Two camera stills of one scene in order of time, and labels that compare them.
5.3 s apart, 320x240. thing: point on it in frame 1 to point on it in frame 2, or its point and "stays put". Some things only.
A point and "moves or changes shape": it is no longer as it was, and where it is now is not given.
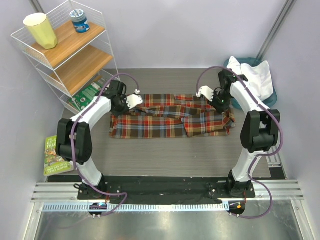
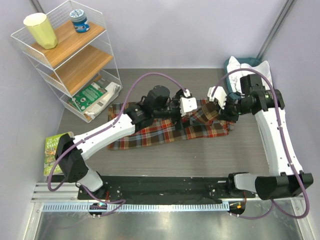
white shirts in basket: x=259 y=76 stays put
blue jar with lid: x=80 y=21 stays put
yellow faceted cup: x=40 y=27 stays put
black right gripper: x=220 y=108 to x=224 y=114
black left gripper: x=123 y=99 to x=178 y=125
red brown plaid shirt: x=167 y=116 moves or changes shape
